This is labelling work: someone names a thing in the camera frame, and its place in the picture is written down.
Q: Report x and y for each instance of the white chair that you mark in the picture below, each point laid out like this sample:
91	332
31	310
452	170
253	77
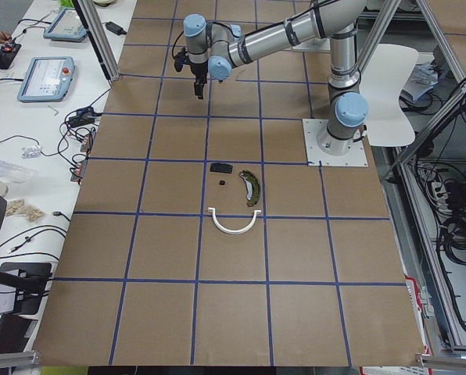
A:
381	84

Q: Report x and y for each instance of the plastic water bottle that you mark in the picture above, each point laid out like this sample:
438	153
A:
14	173

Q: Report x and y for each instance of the far teach pendant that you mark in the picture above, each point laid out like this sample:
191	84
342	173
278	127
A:
67	26

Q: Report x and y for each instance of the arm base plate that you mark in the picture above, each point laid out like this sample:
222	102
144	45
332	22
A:
324	150

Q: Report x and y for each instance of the olive brake shoe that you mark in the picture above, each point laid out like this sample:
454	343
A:
253	189

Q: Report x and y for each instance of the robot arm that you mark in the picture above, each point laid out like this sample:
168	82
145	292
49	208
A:
213	49

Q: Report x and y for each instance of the aluminium frame post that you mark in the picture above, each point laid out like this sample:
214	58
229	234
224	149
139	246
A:
92	24

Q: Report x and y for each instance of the teach pendant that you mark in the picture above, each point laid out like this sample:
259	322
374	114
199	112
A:
47	79
67	26

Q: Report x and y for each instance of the white curved plastic part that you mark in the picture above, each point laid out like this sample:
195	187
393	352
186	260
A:
234	226

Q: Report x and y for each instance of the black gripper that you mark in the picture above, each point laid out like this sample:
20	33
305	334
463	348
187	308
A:
198	70

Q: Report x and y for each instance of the black brake pad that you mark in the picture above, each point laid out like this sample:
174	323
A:
219	167

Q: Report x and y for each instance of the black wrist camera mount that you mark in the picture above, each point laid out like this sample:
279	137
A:
181	60

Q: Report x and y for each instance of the near teach pendant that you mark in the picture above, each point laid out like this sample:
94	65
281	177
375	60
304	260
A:
47	79

